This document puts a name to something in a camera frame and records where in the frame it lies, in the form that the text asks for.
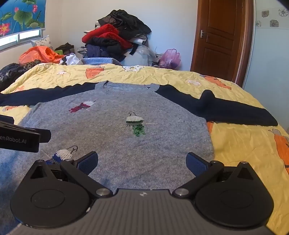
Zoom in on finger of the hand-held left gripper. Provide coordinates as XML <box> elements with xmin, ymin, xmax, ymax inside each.
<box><xmin>36</xmin><ymin>128</ymin><xmax>52</xmax><ymax>143</ymax></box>

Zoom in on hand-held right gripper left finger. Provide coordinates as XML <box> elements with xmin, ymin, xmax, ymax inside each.
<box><xmin>29</xmin><ymin>151</ymin><xmax>113</xmax><ymax>200</ymax></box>

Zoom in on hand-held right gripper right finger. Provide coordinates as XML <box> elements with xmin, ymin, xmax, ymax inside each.
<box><xmin>173</xmin><ymin>152</ymin><xmax>260</xmax><ymax>200</ymax></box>

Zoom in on grey sweater with navy sleeves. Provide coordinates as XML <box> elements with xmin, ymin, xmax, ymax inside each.
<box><xmin>0</xmin><ymin>81</ymin><xmax>279</xmax><ymax>233</ymax></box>

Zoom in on yellow carrot print quilt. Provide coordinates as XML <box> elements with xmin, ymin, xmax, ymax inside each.
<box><xmin>0</xmin><ymin>63</ymin><xmax>289</xmax><ymax>231</ymax></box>

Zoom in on dark patterned cloth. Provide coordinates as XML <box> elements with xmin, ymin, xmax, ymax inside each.
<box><xmin>0</xmin><ymin>63</ymin><xmax>26</xmax><ymax>91</ymax></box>

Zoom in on leopard print cloth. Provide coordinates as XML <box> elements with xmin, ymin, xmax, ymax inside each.
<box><xmin>24</xmin><ymin>59</ymin><xmax>42</xmax><ymax>69</ymax></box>

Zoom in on white crumpled cloth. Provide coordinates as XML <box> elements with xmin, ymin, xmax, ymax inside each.
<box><xmin>65</xmin><ymin>53</ymin><xmax>84</xmax><ymax>66</ymax></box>

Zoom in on orange plastic bag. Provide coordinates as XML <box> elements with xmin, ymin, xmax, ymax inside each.
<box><xmin>18</xmin><ymin>46</ymin><xmax>65</xmax><ymax>66</ymax></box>

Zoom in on checked cloth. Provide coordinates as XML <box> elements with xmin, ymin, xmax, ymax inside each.
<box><xmin>77</xmin><ymin>46</ymin><xmax>89</xmax><ymax>58</ymax></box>

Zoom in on light blue fleece cloth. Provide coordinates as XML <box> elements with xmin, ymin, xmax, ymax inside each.
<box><xmin>81</xmin><ymin>57</ymin><xmax>120</xmax><ymax>66</ymax></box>

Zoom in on floral pillow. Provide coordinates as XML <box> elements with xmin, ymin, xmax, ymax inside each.
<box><xmin>30</xmin><ymin>35</ymin><xmax>54</xmax><ymax>49</ymax></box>

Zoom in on window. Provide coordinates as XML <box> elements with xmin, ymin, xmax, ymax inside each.
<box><xmin>0</xmin><ymin>28</ymin><xmax>44</xmax><ymax>51</ymax></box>

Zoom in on dark navy jacket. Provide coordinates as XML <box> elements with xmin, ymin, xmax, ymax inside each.
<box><xmin>86</xmin><ymin>37</ymin><xmax>127</xmax><ymax>61</ymax></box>

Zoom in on pink plastic bag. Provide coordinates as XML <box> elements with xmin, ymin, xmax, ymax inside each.
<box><xmin>159</xmin><ymin>48</ymin><xmax>182</xmax><ymax>69</ymax></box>

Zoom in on brown wooden door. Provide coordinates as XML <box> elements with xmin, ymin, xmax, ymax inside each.
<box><xmin>191</xmin><ymin>0</ymin><xmax>254</xmax><ymax>87</ymax></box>

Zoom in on red garment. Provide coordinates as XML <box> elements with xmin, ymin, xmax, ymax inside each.
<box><xmin>82</xmin><ymin>24</ymin><xmax>133</xmax><ymax>49</ymax></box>

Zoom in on clear plastic bag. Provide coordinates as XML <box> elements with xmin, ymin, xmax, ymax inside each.
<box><xmin>135</xmin><ymin>44</ymin><xmax>159</xmax><ymax>66</ymax></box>

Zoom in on lotus print window blind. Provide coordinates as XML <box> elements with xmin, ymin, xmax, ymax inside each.
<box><xmin>0</xmin><ymin>0</ymin><xmax>47</xmax><ymax>38</ymax></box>

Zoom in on black garment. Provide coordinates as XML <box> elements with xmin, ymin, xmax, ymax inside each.
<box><xmin>97</xmin><ymin>9</ymin><xmax>152</xmax><ymax>41</ymax></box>

